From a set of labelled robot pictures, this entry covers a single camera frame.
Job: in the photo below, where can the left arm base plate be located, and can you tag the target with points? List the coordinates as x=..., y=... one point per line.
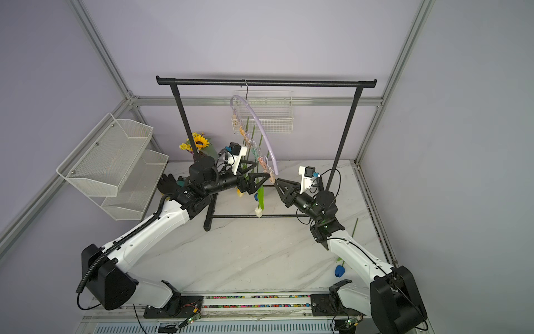
x=179, y=306

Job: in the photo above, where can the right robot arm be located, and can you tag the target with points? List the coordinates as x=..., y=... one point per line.
x=392, y=298

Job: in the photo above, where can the aluminium front rail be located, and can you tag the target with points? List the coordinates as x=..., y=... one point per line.
x=282, y=312

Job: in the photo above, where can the blue tulip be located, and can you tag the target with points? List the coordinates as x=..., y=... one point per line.
x=340, y=268

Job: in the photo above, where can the white tulip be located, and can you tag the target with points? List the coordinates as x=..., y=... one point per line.
x=260, y=194

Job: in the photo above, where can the sunflower bouquet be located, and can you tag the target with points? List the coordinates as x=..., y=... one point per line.
x=204, y=145

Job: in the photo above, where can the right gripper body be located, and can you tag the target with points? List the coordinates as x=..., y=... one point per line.
x=291, y=199

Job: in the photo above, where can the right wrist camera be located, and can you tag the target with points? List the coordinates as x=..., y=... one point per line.
x=308, y=175

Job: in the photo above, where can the white mesh two-tier shelf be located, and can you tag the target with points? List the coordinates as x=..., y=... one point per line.
x=114, y=167

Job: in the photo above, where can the purple clip hanger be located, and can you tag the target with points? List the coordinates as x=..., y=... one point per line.
x=242, y=109

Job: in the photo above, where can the white wire wall basket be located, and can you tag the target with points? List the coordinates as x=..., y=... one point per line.
x=273, y=107

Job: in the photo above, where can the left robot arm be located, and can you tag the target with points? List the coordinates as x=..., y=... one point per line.
x=105, y=270

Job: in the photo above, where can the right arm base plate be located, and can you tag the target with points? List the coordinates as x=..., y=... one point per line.
x=338, y=304

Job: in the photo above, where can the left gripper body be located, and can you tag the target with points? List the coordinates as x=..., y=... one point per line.
x=241, y=185

